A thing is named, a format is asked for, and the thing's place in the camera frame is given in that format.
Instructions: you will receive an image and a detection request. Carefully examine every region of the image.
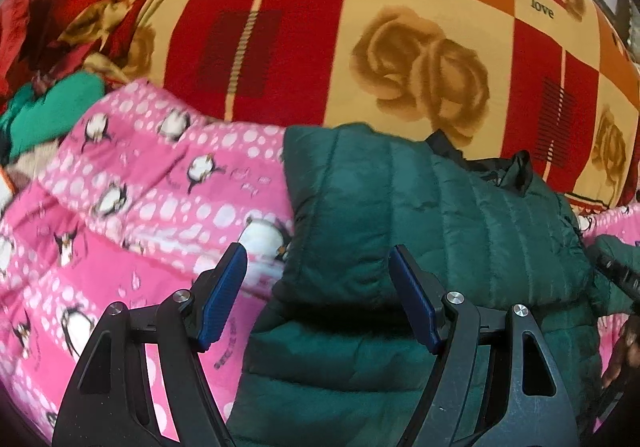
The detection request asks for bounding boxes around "red cloth pile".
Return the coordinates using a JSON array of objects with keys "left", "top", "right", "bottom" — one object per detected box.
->
[{"left": 0, "top": 0, "right": 137, "bottom": 98}]

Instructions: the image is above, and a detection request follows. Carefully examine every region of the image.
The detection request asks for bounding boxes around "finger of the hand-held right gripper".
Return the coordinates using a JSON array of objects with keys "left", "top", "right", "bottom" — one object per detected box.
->
[{"left": 586, "top": 243, "right": 640, "bottom": 313}]

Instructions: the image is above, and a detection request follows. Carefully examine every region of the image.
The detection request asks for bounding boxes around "pink penguin print blanket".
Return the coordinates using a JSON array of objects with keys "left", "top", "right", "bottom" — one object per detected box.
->
[{"left": 0, "top": 79, "right": 640, "bottom": 447}]

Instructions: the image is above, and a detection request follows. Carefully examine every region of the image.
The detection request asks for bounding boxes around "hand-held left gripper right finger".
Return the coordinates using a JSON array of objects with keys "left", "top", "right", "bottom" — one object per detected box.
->
[{"left": 389, "top": 245, "right": 576, "bottom": 447}]

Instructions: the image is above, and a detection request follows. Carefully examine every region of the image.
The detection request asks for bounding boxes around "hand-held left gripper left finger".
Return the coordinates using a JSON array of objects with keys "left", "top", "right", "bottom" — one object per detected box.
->
[{"left": 52, "top": 243, "right": 248, "bottom": 447}]

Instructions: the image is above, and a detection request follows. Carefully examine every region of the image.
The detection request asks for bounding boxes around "rose checkered blanket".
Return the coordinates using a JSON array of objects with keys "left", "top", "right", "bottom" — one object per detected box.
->
[{"left": 60, "top": 0, "right": 640, "bottom": 214}]

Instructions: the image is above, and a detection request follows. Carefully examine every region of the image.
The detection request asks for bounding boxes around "green cloth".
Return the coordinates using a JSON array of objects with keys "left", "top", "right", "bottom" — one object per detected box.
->
[{"left": 0, "top": 72, "right": 107, "bottom": 164}]

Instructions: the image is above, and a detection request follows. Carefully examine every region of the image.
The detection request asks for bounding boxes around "beige fuzzy cloth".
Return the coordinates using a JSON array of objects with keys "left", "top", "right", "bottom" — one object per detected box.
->
[{"left": 0, "top": 147, "right": 61, "bottom": 215}]

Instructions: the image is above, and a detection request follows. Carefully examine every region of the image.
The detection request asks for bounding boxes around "person's right hand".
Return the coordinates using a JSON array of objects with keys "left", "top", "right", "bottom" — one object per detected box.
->
[{"left": 601, "top": 318, "right": 640, "bottom": 390}]

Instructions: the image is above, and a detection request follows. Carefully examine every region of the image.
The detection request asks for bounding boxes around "dark green puffer jacket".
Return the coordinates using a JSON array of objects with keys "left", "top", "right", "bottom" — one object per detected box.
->
[{"left": 225, "top": 123, "right": 640, "bottom": 447}]

